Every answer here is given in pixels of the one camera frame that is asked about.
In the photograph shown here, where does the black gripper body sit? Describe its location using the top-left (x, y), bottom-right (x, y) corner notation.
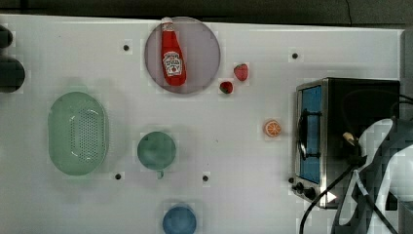
top-left (347, 145), bottom-right (367, 167)

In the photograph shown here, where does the peeled yellow toy banana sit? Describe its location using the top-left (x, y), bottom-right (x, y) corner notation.
top-left (343, 132), bottom-right (357, 146)

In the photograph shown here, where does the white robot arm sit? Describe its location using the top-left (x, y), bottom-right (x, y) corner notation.
top-left (331, 119), bottom-right (413, 234)

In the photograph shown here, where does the black toaster oven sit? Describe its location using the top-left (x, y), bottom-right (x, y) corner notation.
top-left (291, 77), bottom-right (400, 209)

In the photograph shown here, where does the orange slice toy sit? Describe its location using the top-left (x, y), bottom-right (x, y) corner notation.
top-left (263, 119), bottom-right (282, 137)

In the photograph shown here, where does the light red toy strawberry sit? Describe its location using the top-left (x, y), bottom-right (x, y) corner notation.
top-left (234, 63), bottom-right (248, 82)

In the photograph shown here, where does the dark red toy strawberry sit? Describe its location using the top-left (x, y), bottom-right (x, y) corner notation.
top-left (219, 81), bottom-right (234, 94)

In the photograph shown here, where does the blue cup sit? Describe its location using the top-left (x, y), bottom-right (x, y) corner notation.
top-left (162, 206), bottom-right (197, 234)

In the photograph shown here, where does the grey round plate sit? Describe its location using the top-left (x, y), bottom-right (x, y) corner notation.
top-left (144, 17), bottom-right (220, 94)

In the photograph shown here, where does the green mug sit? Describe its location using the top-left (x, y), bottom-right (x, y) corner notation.
top-left (137, 132), bottom-right (176, 179)

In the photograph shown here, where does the red ketchup bottle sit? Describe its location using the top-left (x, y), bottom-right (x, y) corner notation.
top-left (161, 18), bottom-right (186, 87)

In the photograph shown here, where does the green perforated colander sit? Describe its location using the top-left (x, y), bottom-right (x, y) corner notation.
top-left (48, 92), bottom-right (109, 176)

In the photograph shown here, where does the black round pot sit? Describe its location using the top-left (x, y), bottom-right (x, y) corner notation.
top-left (0, 57), bottom-right (25, 93)

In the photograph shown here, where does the black cylinder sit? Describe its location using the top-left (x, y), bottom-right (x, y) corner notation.
top-left (0, 25), bottom-right (14, 49)

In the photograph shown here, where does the black cable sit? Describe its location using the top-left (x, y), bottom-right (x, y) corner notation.
top-left (298, 164), bottom-right (358, 234)

